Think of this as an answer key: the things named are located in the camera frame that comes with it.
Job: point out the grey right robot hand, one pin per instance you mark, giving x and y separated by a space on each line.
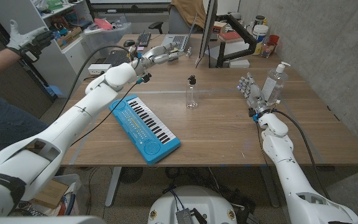
255 95

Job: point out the white and black gloved hand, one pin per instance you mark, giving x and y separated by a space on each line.
23 40

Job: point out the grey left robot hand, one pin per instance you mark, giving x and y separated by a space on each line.
154 57

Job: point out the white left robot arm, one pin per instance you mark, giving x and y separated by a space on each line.
73 121

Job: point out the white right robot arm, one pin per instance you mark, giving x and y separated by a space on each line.
291 177

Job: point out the large clear white-pump bottle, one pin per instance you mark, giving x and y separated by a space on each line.
273 85

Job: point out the small clear black-cap dispenser bottle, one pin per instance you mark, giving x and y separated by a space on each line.
191 96

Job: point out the blue toy piano keyboard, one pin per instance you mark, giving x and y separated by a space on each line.
148 133

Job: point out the narrow black keyboard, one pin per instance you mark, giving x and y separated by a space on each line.
143 39

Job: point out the black computer mouse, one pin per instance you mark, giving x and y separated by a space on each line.
129 43

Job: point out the silver laptop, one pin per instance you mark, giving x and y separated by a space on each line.
182 39

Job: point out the flat white box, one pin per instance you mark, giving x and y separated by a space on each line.
239 63

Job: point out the small silver figure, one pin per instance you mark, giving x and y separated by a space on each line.
189 52

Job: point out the black laptop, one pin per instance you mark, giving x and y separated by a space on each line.
118 57

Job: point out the grey office chair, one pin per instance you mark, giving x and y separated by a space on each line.
179 25

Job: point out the white shelf cabinet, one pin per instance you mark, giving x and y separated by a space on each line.
57 65

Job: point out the clear jar with coloured items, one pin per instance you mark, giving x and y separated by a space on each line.
267 51

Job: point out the open cardboard shelf box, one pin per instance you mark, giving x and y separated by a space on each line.
70 37

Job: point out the clear plastic storage bin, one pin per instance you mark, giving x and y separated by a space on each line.
104 37

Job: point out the white power strip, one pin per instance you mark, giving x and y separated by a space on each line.
98 69

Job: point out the red cup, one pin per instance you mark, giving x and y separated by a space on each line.
273 40

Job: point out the tan jacket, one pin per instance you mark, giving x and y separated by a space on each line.
190 11

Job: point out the pink flat packet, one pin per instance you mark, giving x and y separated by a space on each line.
102 24

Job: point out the white lidded canister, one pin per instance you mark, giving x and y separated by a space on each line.
260 33

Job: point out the flat computer monitor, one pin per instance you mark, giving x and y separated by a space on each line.
208 28

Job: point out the red book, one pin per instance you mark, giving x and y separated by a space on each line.
230 36

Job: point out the dark-lid jar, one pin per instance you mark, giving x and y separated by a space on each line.
259 20

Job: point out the person in dark clothes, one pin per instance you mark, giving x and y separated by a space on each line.
2 124

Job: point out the grey table leg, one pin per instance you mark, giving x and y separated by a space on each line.
269 189

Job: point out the round black fan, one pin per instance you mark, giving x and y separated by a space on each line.
130 175

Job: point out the white robot torso base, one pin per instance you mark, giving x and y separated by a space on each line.
194 199

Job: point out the white table leg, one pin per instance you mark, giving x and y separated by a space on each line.
112 186

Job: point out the white plastic floor bin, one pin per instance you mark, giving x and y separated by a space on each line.
75 183

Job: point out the brown cardboard box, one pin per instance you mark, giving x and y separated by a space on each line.
50 194

